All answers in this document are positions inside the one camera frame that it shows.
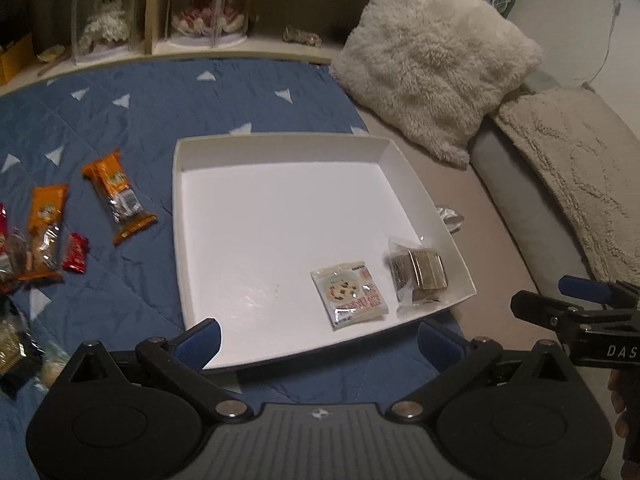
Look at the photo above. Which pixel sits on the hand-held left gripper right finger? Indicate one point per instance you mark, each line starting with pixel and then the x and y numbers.
pixel 440 347

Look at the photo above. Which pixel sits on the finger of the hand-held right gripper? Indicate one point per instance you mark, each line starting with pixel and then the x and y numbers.
pixel 582 287
pixel 537 307

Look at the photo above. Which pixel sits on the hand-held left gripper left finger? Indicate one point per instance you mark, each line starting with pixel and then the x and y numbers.
pixel 202 341

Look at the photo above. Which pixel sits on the clear packet of brown squares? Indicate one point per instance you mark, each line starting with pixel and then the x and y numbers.
pixel 417 270

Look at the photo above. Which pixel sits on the white cookie packet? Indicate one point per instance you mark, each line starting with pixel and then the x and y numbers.
pixel 350 295

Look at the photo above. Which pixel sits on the white cardboard box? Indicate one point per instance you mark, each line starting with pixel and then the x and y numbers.
pixel 260 220

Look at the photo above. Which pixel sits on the orange snack bar with barcode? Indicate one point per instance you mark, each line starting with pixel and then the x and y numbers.
pixel 117 200

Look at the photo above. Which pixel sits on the red and clear snack packet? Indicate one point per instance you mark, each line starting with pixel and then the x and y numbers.
pixel 12 260

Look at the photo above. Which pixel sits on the person's right hand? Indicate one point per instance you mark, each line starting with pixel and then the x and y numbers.
pixel 625 410

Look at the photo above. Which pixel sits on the grey sofa cushion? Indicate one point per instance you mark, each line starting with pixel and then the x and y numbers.
pixel 520 200

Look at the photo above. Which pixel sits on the beige fuzzy throw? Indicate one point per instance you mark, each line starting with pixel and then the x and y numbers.
pixel 580 170

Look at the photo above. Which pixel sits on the crumpled foil wrapper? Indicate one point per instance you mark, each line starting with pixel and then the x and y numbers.
pixel 450 217

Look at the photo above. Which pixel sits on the pale clear snack packet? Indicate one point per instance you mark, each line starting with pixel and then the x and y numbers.
pixel 52 367

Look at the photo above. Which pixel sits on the small red candy packet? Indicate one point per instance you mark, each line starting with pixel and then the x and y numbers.
pixel 75 255

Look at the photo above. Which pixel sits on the dark packet with gold print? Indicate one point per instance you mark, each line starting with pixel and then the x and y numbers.
pixel 12 355

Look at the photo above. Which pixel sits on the blue quilt with white triangles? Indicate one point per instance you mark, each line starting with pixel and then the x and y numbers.
pixel 125 110

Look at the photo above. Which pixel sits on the fluffy cream cushion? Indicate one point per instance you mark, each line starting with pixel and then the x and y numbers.
pixel 430 55

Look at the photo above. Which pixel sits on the small brown ornament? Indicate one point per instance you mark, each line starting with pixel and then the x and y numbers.
pixel 300 36

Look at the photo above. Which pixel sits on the seashell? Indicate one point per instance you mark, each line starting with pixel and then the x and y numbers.
pixel 50 53

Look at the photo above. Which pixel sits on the red doll in clear case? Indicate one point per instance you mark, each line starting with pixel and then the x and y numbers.
pixel 207 10

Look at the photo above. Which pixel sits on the yellow box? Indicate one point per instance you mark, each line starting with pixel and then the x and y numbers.
pixel 15 60

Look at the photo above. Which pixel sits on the wooden shelf unit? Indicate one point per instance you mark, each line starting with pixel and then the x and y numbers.
pixel 280 0

